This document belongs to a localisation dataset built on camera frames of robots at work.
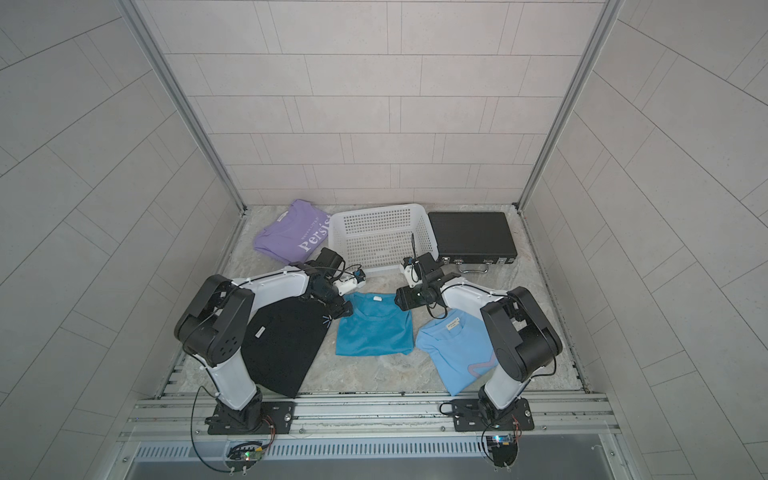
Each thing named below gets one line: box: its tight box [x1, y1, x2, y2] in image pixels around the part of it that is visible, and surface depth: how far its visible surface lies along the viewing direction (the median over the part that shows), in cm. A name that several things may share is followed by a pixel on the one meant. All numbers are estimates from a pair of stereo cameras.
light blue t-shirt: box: [415, 308, 498, 397], surface depth 82 cm
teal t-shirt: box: [335, 292, 415, 356], surface depth 86 cm
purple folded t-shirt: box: [254, 199, 331, 264], surface depth 107 cm
